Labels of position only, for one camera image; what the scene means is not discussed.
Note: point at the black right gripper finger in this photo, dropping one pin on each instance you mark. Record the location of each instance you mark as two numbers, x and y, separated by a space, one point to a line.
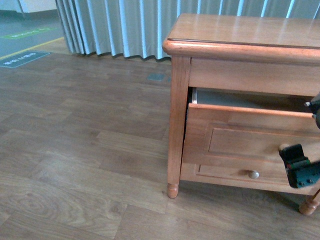
301 172

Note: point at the wooden drawer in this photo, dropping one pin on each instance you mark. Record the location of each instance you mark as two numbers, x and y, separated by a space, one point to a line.
271 178
237 127

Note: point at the upper round drawer knob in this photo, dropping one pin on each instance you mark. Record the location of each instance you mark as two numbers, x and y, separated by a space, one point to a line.
283 146

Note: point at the round drawer knob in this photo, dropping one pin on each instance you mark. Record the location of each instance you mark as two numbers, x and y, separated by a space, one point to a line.
283 146
253 174

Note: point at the lower round drawer knob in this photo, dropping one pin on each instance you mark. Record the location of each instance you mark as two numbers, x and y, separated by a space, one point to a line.
253 174

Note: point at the light wooden nightstand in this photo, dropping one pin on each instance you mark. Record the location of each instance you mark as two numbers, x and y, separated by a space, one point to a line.
240 53

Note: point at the grey pleated curtain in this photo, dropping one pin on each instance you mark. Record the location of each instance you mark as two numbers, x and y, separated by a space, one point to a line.
138 27

